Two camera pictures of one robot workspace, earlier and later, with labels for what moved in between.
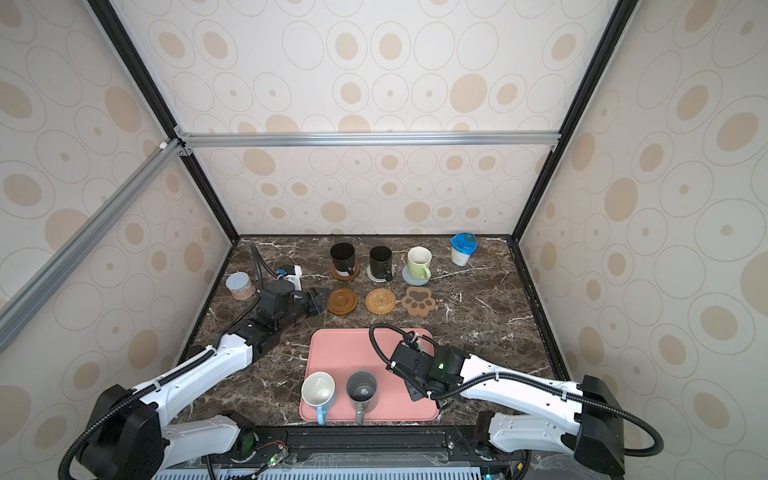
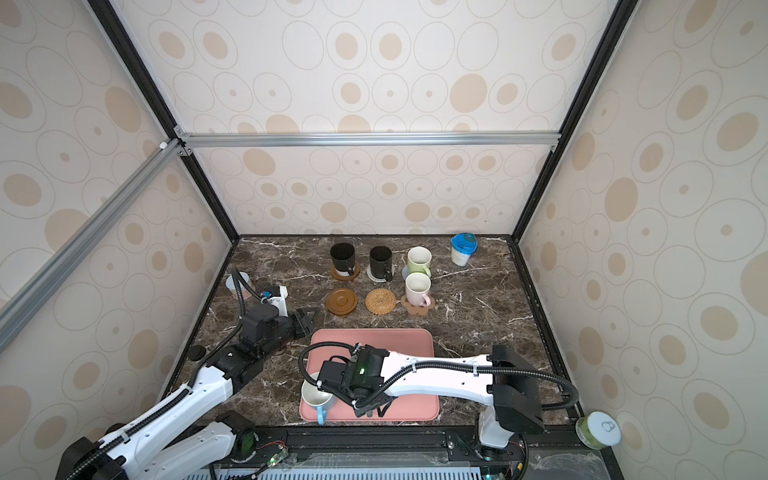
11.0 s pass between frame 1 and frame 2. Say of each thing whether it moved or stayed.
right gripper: moved
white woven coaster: stayed
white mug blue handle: stayed
